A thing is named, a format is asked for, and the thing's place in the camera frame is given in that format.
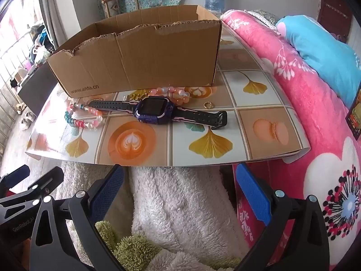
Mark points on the white fluffy blanket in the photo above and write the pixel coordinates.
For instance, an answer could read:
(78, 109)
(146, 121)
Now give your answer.
(174, 203)

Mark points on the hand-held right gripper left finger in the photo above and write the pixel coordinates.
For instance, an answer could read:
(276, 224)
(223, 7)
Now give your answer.
(108, 196)

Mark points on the dark brown door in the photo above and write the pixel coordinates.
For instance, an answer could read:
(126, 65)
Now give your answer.
(335, 11)

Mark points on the brown cardboard box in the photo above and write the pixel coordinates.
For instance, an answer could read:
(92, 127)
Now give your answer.
(141, 56)

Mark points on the black wrist watch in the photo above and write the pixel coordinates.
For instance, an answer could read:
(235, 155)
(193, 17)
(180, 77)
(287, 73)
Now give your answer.
(151, 108)

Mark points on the blue pillow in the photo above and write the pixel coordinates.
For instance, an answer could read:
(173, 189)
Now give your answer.
(318, 50)

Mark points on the wooden chair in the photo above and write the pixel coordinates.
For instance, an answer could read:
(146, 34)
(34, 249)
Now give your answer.
(106, 8)

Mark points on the beige slipper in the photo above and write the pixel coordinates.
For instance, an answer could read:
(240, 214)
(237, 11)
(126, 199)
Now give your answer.
(26, 120)
(21, 108)

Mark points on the green fluffy cloth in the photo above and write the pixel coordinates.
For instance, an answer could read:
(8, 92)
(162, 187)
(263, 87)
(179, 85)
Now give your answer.
(135, 248)

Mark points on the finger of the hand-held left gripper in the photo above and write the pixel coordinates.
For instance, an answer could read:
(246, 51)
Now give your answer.
(48, 179)
(17, 172)

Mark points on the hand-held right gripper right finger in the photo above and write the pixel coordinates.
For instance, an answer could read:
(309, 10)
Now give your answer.
(252, 194)

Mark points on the black cabinet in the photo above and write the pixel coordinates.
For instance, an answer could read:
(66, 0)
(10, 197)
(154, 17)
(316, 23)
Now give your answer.
(36, 90)

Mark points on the pink floral blanket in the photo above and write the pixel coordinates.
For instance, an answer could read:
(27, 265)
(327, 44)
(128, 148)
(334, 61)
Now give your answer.
(310, 104)

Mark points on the grey knit cloth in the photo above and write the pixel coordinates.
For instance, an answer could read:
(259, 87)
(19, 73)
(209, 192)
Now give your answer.
(262, 17)

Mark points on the white metal railing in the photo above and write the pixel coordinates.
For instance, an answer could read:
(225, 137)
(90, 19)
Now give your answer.
(11, 62)

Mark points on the pile of clothes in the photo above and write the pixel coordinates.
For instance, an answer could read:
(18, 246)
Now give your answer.
(41, 43)

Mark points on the dark printed packet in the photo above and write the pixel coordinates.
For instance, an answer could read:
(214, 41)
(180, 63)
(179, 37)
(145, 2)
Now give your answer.
(356, 118)

